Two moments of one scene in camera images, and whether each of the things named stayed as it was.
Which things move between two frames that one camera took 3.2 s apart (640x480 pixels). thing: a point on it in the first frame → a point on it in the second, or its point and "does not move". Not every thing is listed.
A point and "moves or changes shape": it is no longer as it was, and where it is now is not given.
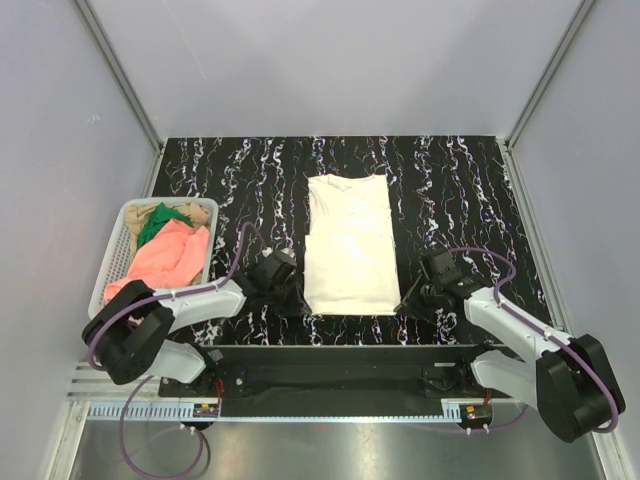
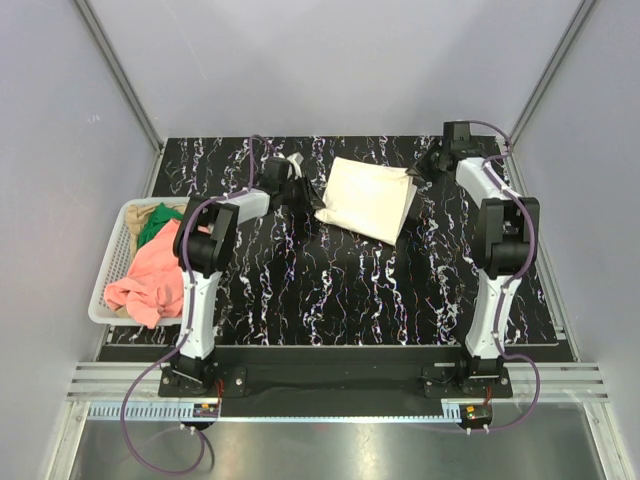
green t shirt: (158, 216) does not move
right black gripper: (410, 301) → (420, 167)
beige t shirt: (136, 215) does not move
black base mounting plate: (325, 381) does not move
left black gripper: (298, 305) → (309, 201)
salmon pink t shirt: (172, 256) does not move
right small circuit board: (478, 412) does not move
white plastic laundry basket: (120, 255) does not move
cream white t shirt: (350, 257) moves or changes shape
